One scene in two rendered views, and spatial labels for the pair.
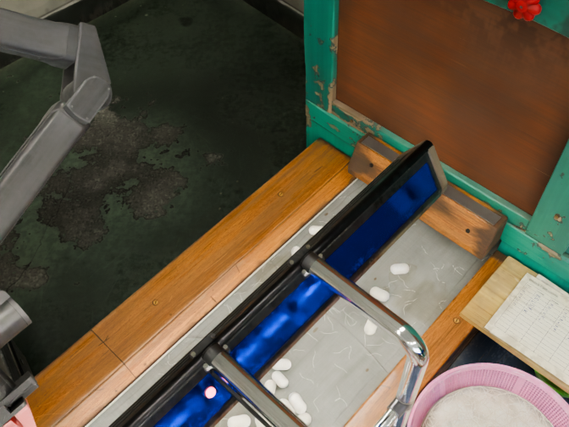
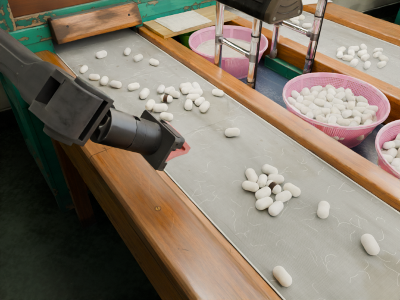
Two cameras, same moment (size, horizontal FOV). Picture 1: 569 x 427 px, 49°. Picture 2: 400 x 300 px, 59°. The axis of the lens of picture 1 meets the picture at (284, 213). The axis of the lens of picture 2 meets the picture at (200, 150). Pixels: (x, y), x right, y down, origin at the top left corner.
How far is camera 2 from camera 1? 1.00 m
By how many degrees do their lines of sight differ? 54
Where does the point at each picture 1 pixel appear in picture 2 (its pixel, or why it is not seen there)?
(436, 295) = (147, 47)
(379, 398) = (194, 61)
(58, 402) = (142, 172)
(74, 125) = not seen: outside the picture
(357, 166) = (61, 34)
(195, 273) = not seen: hidden behind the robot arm
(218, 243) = not seen: hidden behind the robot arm
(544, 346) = (190, 23)
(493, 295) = (159, 28)
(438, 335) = (170, 44)
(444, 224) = (119, 21)
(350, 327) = (150, 70)
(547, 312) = (174, 20)
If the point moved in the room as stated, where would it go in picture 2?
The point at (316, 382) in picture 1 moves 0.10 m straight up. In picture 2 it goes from (175, 83) to (174, 50)
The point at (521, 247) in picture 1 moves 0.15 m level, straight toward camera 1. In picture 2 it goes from (143, 13) to (171, 24)
